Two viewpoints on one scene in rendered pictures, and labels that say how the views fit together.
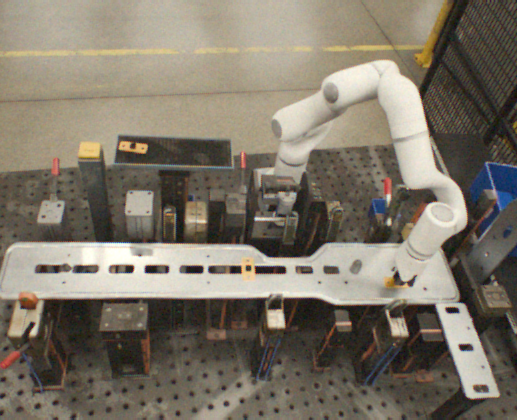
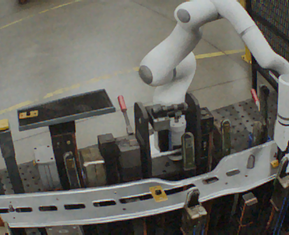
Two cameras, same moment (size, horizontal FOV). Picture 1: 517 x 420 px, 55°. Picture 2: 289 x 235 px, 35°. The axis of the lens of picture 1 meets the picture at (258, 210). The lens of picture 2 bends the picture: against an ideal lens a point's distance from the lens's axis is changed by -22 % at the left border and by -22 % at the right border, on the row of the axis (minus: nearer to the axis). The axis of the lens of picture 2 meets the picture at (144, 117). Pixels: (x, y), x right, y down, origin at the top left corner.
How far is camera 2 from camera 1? 0.53 m
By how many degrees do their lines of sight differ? 19
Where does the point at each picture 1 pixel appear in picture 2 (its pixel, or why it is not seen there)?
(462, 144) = not seen: hidden behind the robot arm
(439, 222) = (288, 83)
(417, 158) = (259, 42)
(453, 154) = not seen: hidden behind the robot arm
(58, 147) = not seen: outside the picture
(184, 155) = (67, 110)
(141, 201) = (44, 152)
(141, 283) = (66, 215)
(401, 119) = (238, 18)
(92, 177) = (7, 148)
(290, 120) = (157, 60)
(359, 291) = (257, 177)
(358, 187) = (236, 136)
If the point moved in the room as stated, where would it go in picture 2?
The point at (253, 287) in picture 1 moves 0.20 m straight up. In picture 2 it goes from (168, 203) to (168, 150)
